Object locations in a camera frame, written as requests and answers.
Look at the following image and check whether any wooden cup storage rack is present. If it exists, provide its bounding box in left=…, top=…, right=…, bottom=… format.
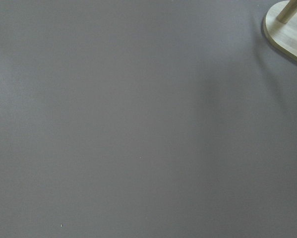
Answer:
left=263, top=0, right=297, bottom=62

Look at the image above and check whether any brown table mat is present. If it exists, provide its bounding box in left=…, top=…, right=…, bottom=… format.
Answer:
left=0, top=0, right=297, bottom=238

